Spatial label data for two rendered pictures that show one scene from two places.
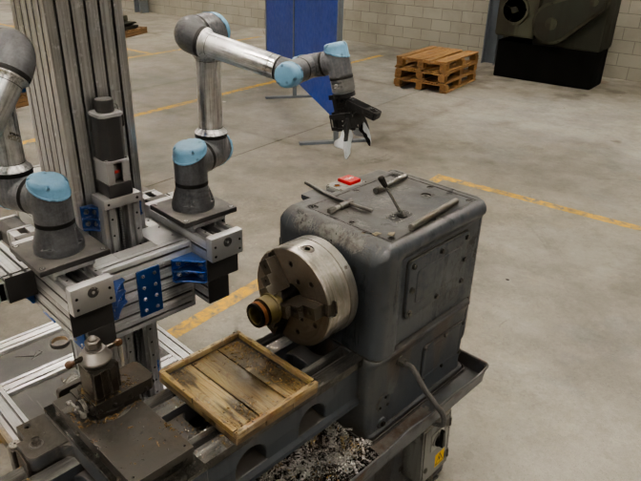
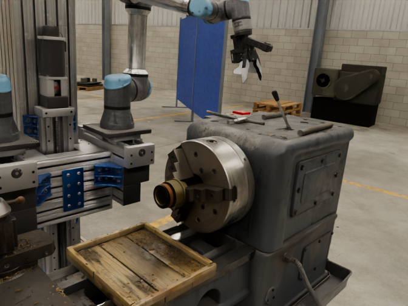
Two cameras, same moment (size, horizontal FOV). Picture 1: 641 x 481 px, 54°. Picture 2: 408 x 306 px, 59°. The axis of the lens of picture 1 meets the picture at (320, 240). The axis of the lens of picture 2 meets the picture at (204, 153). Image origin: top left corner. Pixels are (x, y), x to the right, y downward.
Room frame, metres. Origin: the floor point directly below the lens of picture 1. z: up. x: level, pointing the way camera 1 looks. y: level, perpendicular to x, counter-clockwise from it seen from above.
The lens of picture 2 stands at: (0.46, 0.05, 1.51)
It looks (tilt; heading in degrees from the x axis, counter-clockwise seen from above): 15 degrees down; 0
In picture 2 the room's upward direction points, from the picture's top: 4 degrees clockwise
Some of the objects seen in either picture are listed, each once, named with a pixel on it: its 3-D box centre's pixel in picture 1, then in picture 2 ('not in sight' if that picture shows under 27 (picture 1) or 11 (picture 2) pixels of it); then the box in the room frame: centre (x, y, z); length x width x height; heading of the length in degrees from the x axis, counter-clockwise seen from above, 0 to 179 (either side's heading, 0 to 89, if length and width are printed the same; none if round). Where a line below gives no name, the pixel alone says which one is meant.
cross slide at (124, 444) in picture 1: (115, 426); (5, 289); (1.18, 0.49, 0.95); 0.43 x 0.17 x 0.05; 47
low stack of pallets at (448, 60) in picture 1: (437, 68); (277, 110); (9.66, -1.69, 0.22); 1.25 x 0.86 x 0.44; 147
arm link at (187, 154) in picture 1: (191, 160); (118, 89); (2.07, 0.46, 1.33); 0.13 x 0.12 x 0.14; 157
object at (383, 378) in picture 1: (370, 394); (251, 294); (1.93, -0.21, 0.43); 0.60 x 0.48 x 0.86; 137
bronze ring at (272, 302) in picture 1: (266, 309); (172, 193); (1.52, 0.15, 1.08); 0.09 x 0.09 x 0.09; 47
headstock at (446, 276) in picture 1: (382, 253); (267, 167); (1.93, -0.21, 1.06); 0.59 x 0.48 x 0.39; 137
